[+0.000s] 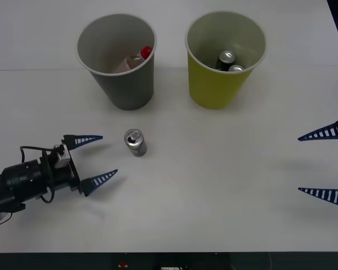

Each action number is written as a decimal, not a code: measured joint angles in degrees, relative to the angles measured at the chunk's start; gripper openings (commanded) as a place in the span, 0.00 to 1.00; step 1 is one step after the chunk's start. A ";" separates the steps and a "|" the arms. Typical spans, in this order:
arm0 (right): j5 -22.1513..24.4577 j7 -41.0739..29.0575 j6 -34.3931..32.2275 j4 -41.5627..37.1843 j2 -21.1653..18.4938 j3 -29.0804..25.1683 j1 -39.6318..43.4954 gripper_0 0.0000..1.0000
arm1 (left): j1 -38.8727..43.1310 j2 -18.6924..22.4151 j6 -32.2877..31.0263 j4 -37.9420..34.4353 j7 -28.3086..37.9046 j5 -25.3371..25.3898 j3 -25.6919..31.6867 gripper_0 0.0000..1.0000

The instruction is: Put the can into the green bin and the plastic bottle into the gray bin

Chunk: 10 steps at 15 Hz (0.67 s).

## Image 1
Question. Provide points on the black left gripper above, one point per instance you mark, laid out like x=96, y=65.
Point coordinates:
x=60, y=175

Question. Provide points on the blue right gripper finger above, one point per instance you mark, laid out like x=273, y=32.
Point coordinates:
x=332, y=130
x=333, y=195

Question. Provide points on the silver-black left robot arm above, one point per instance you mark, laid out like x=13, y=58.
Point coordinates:
x=17, y=182

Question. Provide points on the grey drink can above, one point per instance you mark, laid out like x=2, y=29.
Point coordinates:
x=135, y=143

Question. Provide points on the grey plastic waste bin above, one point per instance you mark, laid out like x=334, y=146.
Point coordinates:
x=129, y=90

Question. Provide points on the clear bottle with red cap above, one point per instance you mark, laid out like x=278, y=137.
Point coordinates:
x=135, y=59

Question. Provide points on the silver-topped drink can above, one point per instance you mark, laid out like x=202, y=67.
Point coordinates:
x=236, y=68

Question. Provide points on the yellow-green plastic waste bin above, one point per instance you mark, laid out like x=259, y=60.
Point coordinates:
x=211, y=90

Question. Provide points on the pale grey left wrist camera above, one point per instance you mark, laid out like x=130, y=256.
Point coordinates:
x=62, y=154

